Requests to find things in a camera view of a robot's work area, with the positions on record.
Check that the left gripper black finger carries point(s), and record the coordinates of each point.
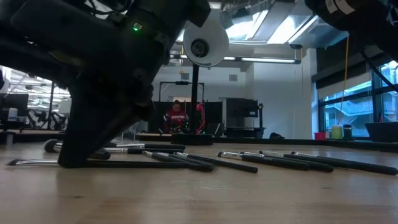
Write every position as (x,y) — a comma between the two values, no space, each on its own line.
(93,124)

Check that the short thick kabuki brush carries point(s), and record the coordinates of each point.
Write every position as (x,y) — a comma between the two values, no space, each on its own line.
(51,145)

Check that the slim black makeup brush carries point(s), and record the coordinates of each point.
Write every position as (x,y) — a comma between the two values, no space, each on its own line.
(140,164)

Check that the large brown powder brush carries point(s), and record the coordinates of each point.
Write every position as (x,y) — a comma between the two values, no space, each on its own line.
(155,151)

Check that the medium dark-bristle makeup brush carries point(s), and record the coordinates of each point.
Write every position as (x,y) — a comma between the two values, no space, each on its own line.
(164,146)

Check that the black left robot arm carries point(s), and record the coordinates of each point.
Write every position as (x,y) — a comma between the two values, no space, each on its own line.
(25,62)

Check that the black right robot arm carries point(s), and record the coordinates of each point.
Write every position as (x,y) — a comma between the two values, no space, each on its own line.
(367,21)

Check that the white lampshade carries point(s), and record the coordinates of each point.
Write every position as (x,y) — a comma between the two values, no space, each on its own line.
(64,107)

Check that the background black robot arms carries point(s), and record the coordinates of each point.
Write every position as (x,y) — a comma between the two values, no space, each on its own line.
(46,119)

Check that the black computer monitor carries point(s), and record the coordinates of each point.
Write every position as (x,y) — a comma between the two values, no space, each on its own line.
(15,102)

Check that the person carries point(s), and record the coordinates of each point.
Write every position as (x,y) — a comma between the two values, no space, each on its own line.
(176,118)

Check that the black monitor on cart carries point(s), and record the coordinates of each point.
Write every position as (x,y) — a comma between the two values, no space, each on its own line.
(245,109)

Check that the ceiling tube light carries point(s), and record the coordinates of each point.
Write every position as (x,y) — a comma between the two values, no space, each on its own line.
(267,60)

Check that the small black dome object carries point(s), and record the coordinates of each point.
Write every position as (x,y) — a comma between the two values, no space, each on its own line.
(276,136)

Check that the red cup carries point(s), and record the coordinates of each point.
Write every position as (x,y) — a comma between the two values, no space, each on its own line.
(319,136)

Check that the green container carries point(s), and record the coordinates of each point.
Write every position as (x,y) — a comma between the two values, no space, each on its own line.
(337,132)

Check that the black tumbler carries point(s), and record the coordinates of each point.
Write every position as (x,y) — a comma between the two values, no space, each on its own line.
(347,132)

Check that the dark grey bin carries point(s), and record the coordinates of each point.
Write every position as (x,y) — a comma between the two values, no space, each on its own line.
(382,132)

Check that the tall black stand frame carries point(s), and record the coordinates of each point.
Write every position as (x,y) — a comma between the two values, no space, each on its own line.
(51,105)

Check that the black gantry frame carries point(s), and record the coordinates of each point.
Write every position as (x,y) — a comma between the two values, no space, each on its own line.
(168,82)

